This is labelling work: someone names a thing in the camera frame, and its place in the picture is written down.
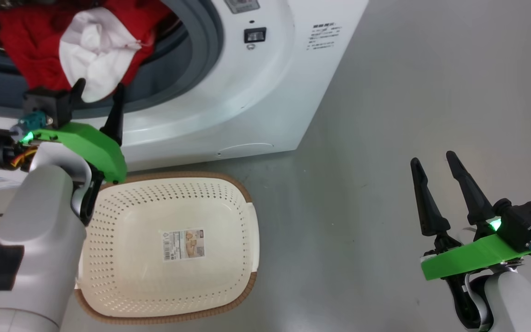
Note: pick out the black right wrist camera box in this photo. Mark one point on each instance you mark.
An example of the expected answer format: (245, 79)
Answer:
(526, 226)

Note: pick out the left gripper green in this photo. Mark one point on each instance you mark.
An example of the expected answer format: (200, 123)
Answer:
(95, 147)

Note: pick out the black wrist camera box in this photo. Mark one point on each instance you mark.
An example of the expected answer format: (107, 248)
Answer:
(526, 226)
(46, 103)

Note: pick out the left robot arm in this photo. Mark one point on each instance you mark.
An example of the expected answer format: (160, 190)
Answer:
(39, 230)

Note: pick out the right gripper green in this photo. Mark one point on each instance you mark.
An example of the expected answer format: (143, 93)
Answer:
(468, 258)

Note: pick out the printed product label sticker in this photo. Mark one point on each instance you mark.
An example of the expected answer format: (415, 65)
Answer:
(183, 244)

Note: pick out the cream perforated laundry basket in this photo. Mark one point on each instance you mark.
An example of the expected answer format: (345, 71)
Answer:
(132, 258)

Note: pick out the white front-load washing machine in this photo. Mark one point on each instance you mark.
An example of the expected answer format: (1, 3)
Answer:
(270, 92)

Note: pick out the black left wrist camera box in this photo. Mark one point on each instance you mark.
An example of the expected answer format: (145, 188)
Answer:
(46, 103)

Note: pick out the red and white jersey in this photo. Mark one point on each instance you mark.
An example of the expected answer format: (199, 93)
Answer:
(26, 37)

